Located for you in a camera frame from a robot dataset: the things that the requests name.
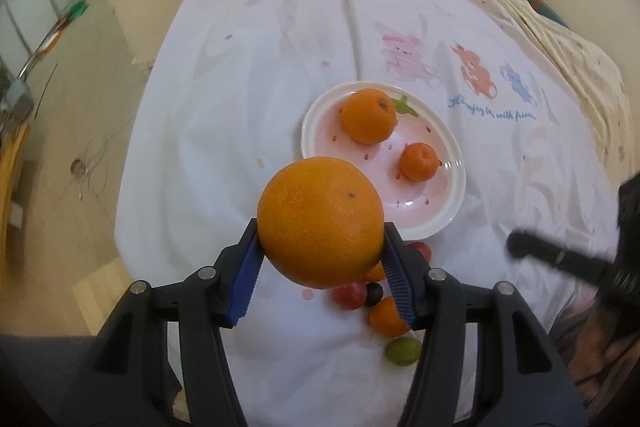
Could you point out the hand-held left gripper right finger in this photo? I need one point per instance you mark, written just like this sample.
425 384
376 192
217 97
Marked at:
400 287

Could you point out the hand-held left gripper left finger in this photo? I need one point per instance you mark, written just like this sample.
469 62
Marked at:
245 279

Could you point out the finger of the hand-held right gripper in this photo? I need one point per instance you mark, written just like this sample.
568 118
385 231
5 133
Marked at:
550 252

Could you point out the dark purple grape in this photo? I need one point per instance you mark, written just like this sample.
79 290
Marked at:
374 293

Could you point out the small mandarin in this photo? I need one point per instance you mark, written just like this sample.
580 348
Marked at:
376 273
384 319
419 162

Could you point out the red cherry tomato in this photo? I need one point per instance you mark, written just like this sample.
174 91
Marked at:
420 251
349 295

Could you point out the green grape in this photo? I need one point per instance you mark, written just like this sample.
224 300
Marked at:
402 351

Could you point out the pink and white plate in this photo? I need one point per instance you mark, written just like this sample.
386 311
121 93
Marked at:
430 207

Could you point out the large smooth orange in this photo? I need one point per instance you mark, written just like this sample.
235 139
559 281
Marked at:
320 222

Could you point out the large orange with stem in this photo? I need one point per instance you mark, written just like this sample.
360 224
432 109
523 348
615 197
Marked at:
369 116

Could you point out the beige patterned quilt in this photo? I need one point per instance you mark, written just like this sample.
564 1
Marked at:
590 57

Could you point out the white cartoon printed cloth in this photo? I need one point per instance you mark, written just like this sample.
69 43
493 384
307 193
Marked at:
280 57

